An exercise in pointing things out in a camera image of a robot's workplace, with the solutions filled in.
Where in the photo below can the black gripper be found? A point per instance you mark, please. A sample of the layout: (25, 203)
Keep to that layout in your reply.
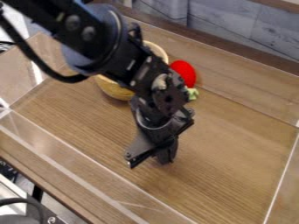
(156, 140)

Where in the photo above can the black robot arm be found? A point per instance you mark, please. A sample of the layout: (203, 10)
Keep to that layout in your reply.
(101, 45)

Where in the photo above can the brown wooden bowl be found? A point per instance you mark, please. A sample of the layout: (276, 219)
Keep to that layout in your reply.
(111, 88)

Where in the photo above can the red plush strawberry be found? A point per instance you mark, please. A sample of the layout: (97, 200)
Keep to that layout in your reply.
(184, 69)

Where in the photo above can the black table leg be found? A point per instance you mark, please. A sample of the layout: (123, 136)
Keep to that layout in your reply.
(37, 193)

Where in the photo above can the clear acrylic tray wall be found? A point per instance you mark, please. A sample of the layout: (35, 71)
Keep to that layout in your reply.
(65, 132)

